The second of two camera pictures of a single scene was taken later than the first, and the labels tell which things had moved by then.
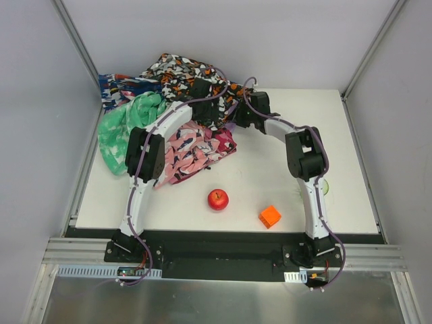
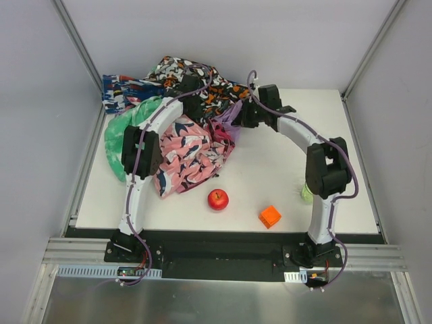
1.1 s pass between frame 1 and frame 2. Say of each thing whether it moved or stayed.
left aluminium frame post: stayed
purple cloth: moved
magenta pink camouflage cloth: moved
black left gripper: moved
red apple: stayed
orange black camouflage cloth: moved
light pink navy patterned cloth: moved
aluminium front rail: stayed
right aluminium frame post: stayed
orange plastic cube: stayed
